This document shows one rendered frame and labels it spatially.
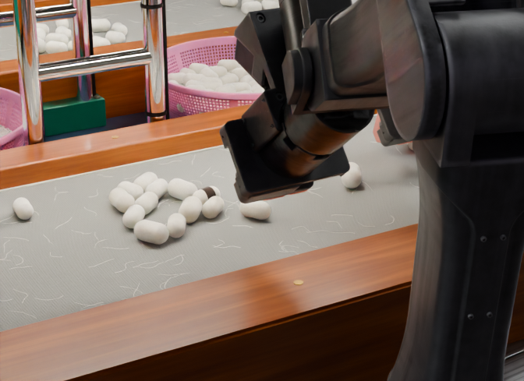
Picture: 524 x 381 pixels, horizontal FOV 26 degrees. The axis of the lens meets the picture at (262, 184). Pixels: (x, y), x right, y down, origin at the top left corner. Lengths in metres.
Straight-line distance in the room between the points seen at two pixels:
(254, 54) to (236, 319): 0.22
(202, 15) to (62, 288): 0.94
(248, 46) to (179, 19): 0.93
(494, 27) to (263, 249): 0.56
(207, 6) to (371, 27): 1.27
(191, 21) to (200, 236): 0.80
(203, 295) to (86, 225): 0.23
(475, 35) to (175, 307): 0.46
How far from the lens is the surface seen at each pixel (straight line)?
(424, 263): 0.63
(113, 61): 1.31
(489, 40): 0.55
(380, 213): 1.16
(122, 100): 1.63
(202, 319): 0.92
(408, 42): 0.56
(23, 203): 1.16
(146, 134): 1.30
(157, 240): 1.09
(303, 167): 0.92
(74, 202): 1.20
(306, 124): 0.87
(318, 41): 0.78
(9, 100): 1.46
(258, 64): 0.93
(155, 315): 0.92
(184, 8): 1.95
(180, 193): 1.18
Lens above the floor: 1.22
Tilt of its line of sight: 23 degrees down
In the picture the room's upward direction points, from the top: straight up
